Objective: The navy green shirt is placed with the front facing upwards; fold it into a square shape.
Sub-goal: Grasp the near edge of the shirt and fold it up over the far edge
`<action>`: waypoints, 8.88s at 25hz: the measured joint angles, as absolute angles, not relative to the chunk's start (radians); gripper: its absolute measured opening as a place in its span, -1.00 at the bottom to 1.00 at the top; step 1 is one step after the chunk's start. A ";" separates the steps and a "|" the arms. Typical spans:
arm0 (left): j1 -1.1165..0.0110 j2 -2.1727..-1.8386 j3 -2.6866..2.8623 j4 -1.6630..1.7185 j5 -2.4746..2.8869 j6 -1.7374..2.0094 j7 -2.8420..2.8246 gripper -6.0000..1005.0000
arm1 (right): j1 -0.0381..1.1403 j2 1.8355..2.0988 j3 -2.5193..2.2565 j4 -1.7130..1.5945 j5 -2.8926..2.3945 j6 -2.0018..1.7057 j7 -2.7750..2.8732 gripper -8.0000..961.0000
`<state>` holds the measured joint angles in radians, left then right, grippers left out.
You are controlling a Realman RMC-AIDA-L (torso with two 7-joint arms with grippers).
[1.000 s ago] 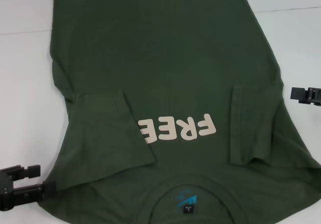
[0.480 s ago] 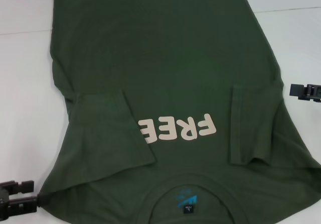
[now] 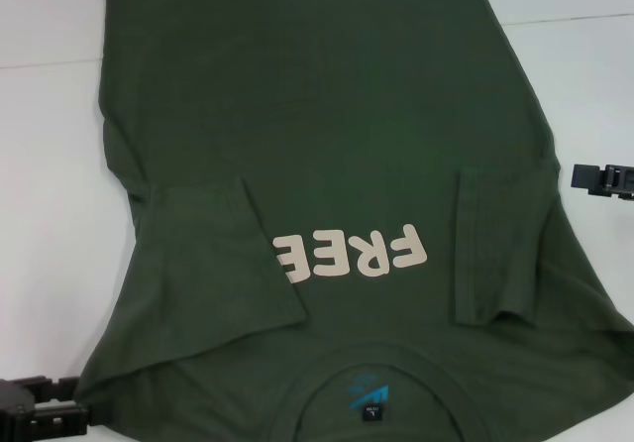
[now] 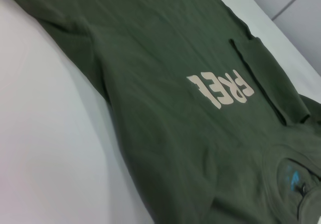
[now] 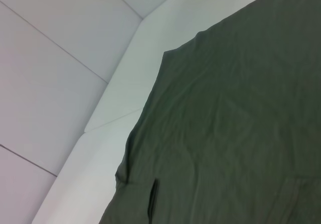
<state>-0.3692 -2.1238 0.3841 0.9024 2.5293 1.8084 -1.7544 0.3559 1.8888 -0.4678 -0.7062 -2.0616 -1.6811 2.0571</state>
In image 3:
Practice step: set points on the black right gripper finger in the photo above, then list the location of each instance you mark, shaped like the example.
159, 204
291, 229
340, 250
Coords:
602, 179

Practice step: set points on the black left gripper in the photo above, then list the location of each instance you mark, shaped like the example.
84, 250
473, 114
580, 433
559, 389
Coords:
15, 405

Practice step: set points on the dark green FREE! t-shirt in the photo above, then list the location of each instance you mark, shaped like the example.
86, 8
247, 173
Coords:
322, 115

